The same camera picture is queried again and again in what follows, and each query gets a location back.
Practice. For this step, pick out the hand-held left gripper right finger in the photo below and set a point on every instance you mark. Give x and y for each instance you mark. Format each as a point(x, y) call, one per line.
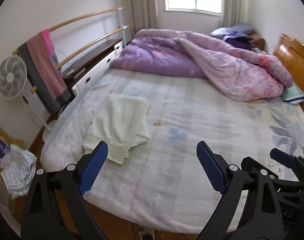
point(212, 167)

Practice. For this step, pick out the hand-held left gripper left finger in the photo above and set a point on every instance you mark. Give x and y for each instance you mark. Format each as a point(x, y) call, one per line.
point(93, 167)

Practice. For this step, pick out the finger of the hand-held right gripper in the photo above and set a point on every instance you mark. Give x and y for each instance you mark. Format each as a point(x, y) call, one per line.
point(283, 157)
point(254, 166)

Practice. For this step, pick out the white button jacket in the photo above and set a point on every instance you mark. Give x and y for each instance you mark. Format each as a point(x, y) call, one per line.
point(119, 125)

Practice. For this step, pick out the light blue printed pillow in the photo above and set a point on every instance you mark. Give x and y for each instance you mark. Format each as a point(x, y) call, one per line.
point(294, 95)

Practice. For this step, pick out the bed with floral sheet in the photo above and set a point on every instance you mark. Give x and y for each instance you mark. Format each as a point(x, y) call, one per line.
point(179, 105)

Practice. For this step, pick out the striped white cloth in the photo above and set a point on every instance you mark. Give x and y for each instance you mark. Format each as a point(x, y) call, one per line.
point(18, 170)

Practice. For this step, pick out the white shoe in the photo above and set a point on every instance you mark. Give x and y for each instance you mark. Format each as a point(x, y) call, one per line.
point(145, 235)

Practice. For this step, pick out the small remote control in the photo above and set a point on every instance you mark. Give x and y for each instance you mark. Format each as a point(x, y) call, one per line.
point(71, 72)

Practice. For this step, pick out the wooden headboard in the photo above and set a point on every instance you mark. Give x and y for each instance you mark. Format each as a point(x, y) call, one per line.
point(294, 55)

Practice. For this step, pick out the pink grey towel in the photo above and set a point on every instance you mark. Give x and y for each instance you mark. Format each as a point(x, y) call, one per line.
point(44, 70)

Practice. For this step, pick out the dark white low cabinet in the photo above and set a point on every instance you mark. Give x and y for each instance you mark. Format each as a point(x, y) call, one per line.
point(92, 57)

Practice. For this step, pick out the brown nightstand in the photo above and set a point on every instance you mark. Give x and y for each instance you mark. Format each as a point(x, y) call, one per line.
point(259, 41)

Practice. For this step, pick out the purple floral quilt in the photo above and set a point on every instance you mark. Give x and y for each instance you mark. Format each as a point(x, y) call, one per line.
point(167, 57)

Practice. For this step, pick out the white standing fan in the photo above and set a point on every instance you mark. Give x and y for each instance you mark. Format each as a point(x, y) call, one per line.
point(11, 77)

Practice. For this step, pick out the dark purple cloth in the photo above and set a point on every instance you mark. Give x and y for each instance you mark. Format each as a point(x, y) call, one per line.
point(238, 41)

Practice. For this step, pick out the grey beige curtain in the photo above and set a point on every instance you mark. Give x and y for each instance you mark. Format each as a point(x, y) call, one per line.
point(143, 5)
point(235, 2)

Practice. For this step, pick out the wooden wall rail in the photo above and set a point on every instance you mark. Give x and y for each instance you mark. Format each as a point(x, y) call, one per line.
point(92, 43)
point(79, 18)

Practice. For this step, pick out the white rail post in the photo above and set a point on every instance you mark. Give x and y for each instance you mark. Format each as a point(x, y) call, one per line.
point(123, 27)

